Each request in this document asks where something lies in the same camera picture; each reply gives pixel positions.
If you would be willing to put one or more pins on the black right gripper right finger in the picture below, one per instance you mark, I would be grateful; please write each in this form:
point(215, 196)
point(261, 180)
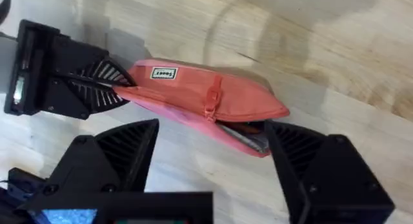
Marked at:
point(335, 185)

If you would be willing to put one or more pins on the pink soft zip bag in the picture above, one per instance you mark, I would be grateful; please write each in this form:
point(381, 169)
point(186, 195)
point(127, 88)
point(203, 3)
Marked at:
point(193, 91)

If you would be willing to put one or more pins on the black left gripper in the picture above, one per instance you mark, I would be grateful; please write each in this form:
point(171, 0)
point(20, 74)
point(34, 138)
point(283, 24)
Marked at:
point(30, 66)

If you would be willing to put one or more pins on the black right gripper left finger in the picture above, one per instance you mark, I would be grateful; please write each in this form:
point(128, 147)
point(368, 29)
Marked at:
point(106, 162)

